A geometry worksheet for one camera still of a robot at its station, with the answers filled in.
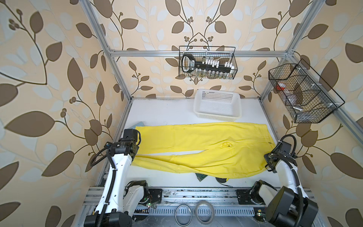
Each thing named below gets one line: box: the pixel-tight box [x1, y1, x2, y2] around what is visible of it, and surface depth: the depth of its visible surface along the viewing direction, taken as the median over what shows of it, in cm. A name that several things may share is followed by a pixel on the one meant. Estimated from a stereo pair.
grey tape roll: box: [195, 200, 216, 226], surface depth 72 cm
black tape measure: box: [215, 177, 227, 184], surface depth 80 cm
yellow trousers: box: [132, 122, 277, 179], surface depth 93 cm
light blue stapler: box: [128, 121, 145, 130], surface depth 100 cm
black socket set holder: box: [181, 53, 235, 73], surface depth 84 cm
